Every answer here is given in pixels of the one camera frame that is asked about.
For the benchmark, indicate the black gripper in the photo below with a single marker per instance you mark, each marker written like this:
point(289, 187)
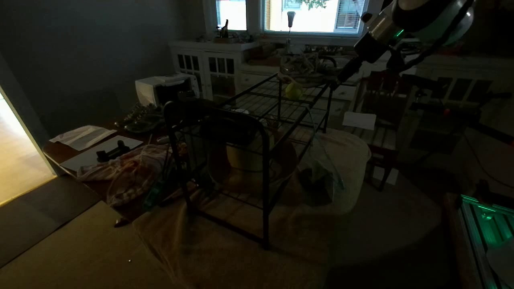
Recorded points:
point(367, 50)

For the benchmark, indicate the green tennis ball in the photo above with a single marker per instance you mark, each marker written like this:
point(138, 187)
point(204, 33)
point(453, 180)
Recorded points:
point(291, 89)

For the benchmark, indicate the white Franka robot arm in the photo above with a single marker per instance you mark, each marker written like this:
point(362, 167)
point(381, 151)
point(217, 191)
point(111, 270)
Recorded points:
point(428, 16)

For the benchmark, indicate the dark sneaker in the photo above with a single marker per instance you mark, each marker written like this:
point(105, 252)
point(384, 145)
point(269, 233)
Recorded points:
point(302, 66)
point(330, 61)

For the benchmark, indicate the white paper sheet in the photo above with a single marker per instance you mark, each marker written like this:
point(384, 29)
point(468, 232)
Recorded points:
point(359, 121)

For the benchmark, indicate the bright window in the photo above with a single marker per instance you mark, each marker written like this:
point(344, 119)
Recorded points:
point(315, 13)

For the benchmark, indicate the light green cloth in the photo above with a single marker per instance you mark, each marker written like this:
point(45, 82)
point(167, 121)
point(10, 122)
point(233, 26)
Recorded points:
point(315, 182)

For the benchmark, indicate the white dollhouse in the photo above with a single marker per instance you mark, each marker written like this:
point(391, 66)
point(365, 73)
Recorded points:
point(214, 65)

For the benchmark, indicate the pale round bowl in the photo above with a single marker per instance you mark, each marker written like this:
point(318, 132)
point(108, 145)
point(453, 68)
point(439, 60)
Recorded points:
point(241, 158)

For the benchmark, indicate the white box appliance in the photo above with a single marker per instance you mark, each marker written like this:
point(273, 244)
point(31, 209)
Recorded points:
point(161, 89)

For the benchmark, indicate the beige table cloth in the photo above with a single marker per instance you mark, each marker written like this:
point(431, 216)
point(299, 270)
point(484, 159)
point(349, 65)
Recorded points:
point(241, 251)

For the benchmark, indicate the clear plastic bag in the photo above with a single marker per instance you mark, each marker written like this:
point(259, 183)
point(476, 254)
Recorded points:
point(134, 179)

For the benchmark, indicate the small black device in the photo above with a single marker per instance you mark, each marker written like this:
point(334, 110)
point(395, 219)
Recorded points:
point(113, 151)

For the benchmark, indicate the stack of white papers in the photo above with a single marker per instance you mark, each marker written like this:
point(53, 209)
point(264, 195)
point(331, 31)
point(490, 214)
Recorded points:
point(82, 137)

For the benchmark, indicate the white flat board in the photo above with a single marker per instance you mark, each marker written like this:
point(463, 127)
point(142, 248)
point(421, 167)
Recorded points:
point(89, 159)

